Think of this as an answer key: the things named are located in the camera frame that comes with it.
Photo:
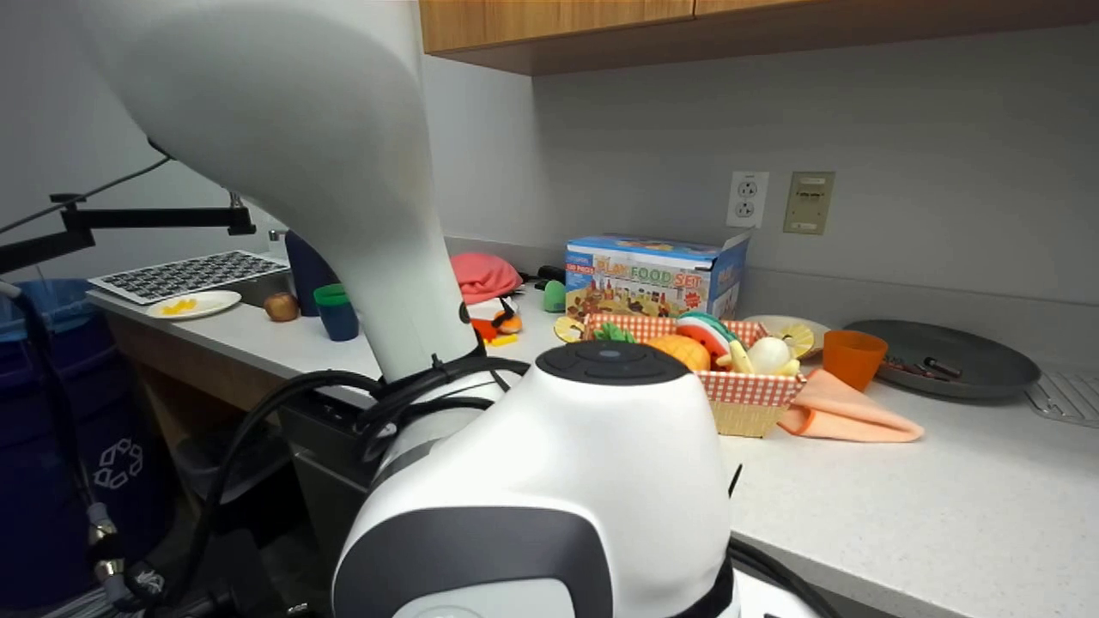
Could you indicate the white wall power outlet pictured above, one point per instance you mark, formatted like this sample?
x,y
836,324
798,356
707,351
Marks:
x,y
746,200

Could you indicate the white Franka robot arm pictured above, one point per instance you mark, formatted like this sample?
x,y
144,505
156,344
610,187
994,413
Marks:
x,y
322,148

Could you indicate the cream plate with yellow toy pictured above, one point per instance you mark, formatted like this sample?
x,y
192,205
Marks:
x,y
801,334

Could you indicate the wooden base cabinet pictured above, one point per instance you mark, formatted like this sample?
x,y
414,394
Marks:
x,y
183,362

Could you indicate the black orange toy figure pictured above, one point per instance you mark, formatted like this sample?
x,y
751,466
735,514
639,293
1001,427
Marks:
x,y
493,324

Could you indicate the dark grey round pan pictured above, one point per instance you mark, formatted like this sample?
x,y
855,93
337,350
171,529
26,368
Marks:
x,y
963,362

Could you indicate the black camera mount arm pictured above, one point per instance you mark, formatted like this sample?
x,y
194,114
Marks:
x,y
150,217

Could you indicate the yellow food pieces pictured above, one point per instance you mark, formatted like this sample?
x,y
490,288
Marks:
x,y
180,307

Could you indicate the wooden upper cabinet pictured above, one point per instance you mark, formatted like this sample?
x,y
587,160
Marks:
x,y
689,28

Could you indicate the orange folded cloth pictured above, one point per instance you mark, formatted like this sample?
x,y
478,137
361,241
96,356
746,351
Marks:
x,y
845,413

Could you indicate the yellow toy food piece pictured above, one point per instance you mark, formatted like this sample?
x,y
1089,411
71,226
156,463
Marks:
x,y
741,358

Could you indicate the blue recycling bin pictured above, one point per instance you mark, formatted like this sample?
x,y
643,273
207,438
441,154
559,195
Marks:
x,y
71,401

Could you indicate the beige wall switch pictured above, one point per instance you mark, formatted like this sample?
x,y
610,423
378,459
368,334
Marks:
x,y
808,205

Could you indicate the dark blue container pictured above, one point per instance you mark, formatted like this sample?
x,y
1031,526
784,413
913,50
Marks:
x,y
305,265

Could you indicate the grey keyboard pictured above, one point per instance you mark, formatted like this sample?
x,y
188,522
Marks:
x,y
192,276

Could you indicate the large orange toy fruit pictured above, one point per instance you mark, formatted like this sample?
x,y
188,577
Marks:
x,y
683,351

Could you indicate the green toy vegetable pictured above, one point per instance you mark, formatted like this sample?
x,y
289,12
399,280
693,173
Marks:
x,y
613,334

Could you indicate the red fries container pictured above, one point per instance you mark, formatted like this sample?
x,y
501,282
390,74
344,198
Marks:
x,y
486,276

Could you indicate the white round plate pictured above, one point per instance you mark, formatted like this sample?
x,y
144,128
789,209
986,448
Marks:
x,y
212,307

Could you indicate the orange plastic cup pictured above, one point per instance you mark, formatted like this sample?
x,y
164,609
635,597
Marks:
x,y
855,362

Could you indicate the brown toy ball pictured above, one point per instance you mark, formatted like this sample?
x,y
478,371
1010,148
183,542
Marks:
x,y
284,307

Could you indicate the red white green toy slice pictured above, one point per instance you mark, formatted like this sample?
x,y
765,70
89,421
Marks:
x,y
707,334

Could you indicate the white toy egg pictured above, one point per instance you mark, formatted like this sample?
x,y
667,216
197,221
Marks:
x,y
772,356

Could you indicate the checkered cardboard food basket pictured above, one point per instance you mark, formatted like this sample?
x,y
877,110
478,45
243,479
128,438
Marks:
x,y
751,401

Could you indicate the blue toy food box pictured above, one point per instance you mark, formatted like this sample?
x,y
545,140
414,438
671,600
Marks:
x,y
639,276

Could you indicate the blue cup green rim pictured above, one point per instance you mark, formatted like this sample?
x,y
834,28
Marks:
x,y
337,313

